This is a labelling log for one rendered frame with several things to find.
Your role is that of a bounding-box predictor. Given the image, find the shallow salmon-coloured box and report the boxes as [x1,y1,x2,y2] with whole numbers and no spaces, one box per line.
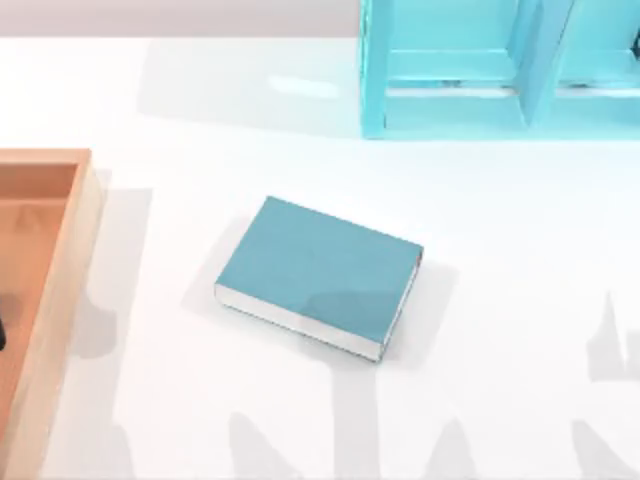
[0,148,107,480]

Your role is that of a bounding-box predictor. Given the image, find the light blue rack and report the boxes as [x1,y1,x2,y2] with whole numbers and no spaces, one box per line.
[357,0,640,142]

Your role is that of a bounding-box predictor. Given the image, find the teal book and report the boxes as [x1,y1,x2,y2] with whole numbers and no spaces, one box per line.
[214,195,426,364]

